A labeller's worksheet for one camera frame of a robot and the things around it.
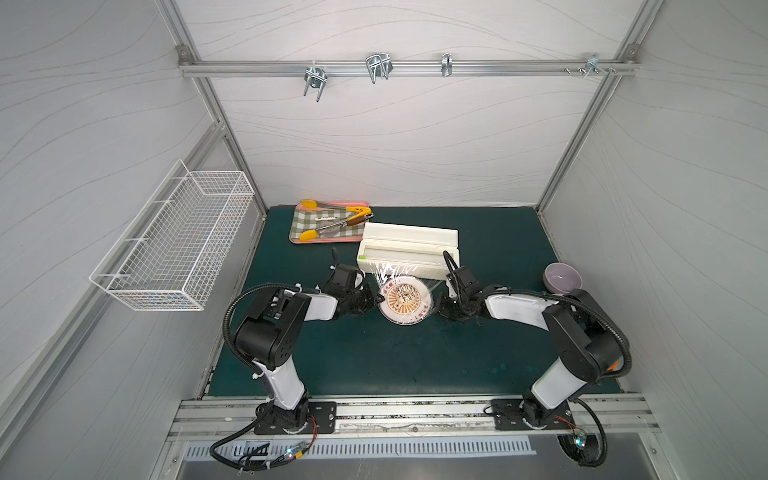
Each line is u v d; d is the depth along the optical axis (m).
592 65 0.77
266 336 0.48
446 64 0.78
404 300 0.91
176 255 0.68
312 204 1.20
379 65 0.76
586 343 0.46
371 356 0.85
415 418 0.75
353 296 0.82
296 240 1.10
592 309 0.46
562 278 0.98
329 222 1.14
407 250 1.15
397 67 0.80
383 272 0.96
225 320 0.46
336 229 1.12
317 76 0.79
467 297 0.73
